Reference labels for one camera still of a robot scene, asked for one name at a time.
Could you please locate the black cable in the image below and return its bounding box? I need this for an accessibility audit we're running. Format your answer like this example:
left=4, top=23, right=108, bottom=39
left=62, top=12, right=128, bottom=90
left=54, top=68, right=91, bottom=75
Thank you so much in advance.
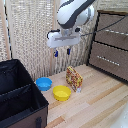
left=80, top=15, right=128, bottom=37

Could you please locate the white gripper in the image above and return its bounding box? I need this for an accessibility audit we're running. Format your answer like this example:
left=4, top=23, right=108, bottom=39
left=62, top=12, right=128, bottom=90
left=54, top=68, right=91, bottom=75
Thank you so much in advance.
left=46, top=28, right=82, bottom=58

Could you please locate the short silver drawer handle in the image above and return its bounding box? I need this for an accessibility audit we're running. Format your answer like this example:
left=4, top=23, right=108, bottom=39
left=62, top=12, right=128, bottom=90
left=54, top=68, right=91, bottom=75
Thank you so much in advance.
left=104, top=28, right=128, bottom=36

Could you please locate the dark brown drawer cabinet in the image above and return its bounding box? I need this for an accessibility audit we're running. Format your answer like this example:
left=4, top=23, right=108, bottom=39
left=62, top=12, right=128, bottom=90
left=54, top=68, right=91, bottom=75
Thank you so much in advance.
left=86, top=9, right=128, bottom=85

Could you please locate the long silver drawer handle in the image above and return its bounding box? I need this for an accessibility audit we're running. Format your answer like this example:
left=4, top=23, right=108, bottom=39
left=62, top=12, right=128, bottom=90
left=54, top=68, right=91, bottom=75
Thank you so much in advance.
left=96, top=55, right=121, bottom=67

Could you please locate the large brown drawer front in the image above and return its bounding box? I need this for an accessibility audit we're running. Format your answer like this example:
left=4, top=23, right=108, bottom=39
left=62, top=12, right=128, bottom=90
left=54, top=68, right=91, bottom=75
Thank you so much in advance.
left=88, top=42, right=128, bottom=81

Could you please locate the colourful patterned snack box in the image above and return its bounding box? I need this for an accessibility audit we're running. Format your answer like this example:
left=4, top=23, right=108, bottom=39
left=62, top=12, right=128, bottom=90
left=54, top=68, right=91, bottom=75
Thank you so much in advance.
left=65, top=65, right=84, bottom=94

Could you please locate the beige woven curtain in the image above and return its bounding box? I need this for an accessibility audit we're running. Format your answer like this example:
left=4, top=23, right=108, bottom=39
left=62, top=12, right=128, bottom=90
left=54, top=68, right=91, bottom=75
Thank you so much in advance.
left=0, top=0, right=128, bottom=82

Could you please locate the yellow bowl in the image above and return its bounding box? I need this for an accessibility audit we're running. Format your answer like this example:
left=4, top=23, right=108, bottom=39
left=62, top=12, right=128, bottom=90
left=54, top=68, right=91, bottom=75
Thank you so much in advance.
left=52, top=85, right=72, bottom=102

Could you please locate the black fabric storage box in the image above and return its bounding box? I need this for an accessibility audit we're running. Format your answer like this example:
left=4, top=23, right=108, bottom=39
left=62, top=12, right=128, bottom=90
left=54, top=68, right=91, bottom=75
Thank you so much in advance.
left=0, top=58, right=50, bottom=128

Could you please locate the blue bowl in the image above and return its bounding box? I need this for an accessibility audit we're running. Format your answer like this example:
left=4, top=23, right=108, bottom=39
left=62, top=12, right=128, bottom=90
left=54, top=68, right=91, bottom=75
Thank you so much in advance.
left=35, top=76, right=53, bottom=92

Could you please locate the small brown drawer front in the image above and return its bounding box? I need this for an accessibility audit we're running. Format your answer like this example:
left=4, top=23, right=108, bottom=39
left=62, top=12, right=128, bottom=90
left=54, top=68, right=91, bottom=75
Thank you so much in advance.
left=93, top=29, right=128, bottom=52
left=96, top=12, right=128, bottom=34

